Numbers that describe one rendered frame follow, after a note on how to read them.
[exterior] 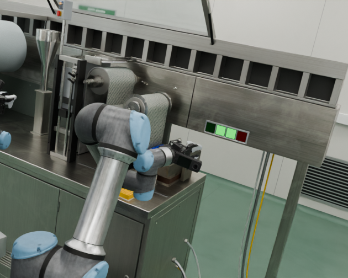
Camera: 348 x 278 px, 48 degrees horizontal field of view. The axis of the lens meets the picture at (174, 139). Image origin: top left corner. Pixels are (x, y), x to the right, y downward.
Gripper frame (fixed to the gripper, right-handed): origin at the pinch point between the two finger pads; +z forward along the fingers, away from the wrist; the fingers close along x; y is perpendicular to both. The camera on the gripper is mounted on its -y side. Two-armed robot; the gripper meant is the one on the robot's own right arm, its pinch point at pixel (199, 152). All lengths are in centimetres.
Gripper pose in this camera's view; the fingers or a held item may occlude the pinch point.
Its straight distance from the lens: 165.6
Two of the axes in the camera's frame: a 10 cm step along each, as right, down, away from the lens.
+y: -7.1, -4.8, 5.2
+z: 6.3, -1.0, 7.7
